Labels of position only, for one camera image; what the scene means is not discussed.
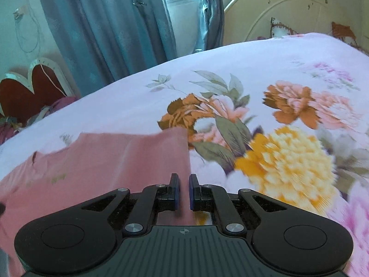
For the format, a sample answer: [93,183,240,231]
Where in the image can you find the floral white bedsheet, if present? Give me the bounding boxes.
[1,33,368,276]

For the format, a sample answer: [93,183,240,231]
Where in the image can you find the purple clothes pile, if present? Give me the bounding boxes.
[1,96,77,144]

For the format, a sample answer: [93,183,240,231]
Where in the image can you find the blue-grey left curtain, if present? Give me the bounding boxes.
[40,0,177,96]

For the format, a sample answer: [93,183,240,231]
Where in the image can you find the right orange patterned pillow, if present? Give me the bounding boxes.
[331,22,368,55]

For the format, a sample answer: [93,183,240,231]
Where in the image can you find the blue-grey right curtain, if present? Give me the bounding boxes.
[193,0,225,53]

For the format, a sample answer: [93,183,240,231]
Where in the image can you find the left patterned pillow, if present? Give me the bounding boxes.
[270,17,298,38]

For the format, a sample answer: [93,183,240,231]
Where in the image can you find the pink garment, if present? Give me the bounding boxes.
[1,128,190,276]

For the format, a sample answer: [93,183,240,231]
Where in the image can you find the cream arched headboard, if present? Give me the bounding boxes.
[223,0,366,45]

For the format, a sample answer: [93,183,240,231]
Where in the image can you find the blue-grey curtain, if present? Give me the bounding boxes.
[193,0,225,53]
[40,0,177,96]

